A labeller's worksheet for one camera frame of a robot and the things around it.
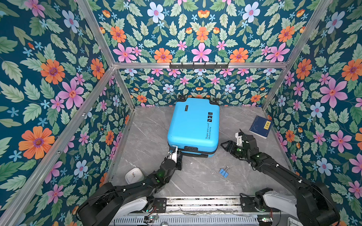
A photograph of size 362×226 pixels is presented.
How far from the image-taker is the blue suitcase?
2.63 ft

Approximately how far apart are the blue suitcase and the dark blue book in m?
0.36

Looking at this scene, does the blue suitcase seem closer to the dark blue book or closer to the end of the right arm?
the end of the right arm

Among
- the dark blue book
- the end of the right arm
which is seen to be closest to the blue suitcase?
the end of the right arm

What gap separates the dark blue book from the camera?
1.04 meters
